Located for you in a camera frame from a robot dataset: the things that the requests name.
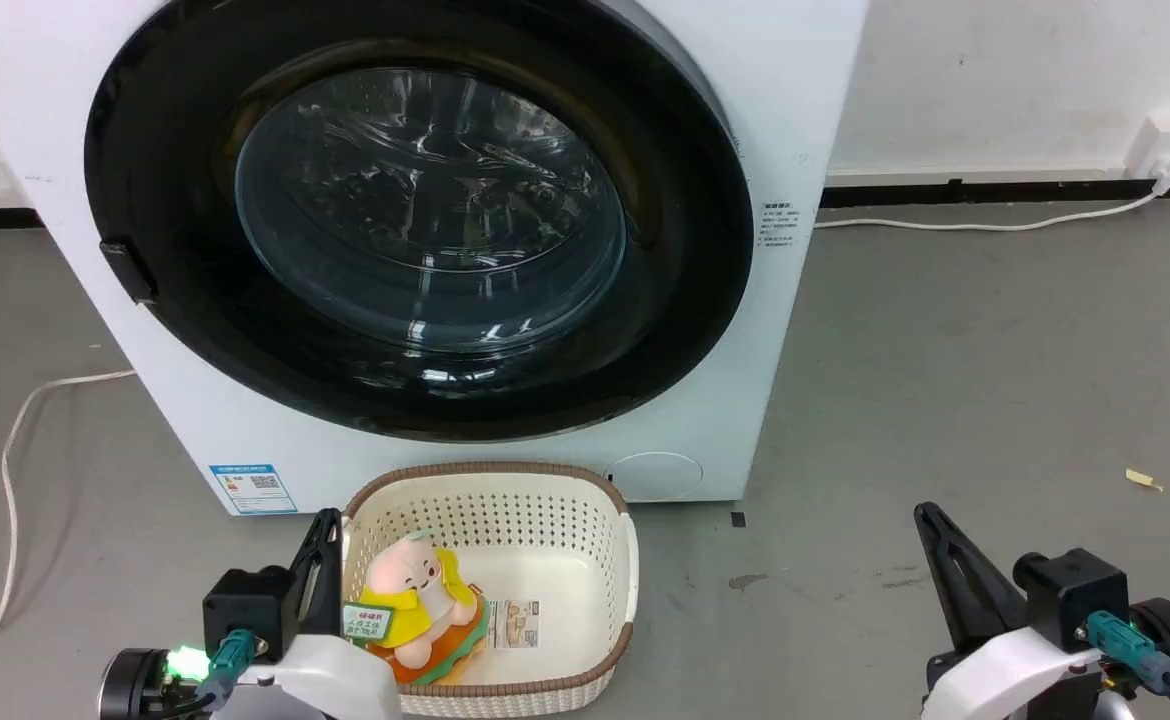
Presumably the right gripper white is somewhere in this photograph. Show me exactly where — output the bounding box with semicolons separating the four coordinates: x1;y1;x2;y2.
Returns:
913;502;1106;720

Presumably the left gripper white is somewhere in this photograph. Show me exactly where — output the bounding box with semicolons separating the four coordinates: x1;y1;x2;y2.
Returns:
213;508;404;720

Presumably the black round glass washer door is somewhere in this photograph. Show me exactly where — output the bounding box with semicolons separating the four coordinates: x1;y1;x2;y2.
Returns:
83;0;755;444

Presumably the left gripper black round motor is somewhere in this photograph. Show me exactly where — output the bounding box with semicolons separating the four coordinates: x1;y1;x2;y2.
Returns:
98;648;174;720

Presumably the white front-load washing machine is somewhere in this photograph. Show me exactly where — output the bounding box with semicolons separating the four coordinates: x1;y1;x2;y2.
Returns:
0;0;871;517

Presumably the green white doll paper tag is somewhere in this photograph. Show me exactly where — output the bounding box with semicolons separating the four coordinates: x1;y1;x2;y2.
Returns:
342;602;393;644

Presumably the pink and yellow plush doll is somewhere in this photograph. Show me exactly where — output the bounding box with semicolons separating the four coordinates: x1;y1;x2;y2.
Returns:
357;529;493;688

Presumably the blue energy label sticker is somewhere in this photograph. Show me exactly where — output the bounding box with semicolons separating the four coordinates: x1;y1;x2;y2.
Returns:
209;463;299;516

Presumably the basket product label sticker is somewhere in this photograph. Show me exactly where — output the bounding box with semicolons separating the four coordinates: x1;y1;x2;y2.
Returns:
491;598;541;650

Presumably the white perforated laundry basket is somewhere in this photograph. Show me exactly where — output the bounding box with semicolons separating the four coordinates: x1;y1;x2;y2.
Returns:
340;461;641;720

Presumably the round white filter cover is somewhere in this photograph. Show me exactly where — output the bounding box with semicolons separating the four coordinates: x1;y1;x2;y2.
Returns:
604;452;705;503

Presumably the small printed text sticker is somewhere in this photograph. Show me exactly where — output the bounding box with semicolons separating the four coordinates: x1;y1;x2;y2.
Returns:
756;202;803;252

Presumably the left teal connector black cable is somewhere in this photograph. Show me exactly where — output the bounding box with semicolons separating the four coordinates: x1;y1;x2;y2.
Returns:
150;628;258;717

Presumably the teal connector black cable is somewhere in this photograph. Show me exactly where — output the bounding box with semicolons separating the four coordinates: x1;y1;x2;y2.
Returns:
150;628;258;717
1085;611;1170;720

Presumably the right teal connector black cable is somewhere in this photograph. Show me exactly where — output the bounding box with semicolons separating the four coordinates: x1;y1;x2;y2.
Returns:
1085;611;1170;720

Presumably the white power cable thin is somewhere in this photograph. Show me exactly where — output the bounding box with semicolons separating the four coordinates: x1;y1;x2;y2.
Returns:
0;369;137;655

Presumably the white power cable with plug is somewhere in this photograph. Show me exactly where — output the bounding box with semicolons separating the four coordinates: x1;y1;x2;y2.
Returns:
812;160;1170;234

